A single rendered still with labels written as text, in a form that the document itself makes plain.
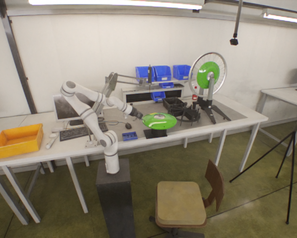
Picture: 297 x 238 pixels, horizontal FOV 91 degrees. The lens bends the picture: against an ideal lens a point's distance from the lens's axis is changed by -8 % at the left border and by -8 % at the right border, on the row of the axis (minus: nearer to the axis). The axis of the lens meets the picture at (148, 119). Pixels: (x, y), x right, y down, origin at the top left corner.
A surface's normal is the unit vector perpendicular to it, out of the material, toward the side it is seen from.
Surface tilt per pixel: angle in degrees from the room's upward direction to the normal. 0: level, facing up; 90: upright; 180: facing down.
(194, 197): 0
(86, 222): 0
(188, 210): 0
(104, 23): 90
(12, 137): 86
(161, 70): 90
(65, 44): 90
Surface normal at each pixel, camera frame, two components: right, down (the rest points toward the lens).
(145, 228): 0.00, -0.89
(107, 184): 0.16, 0.45
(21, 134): 0.40, 0.36
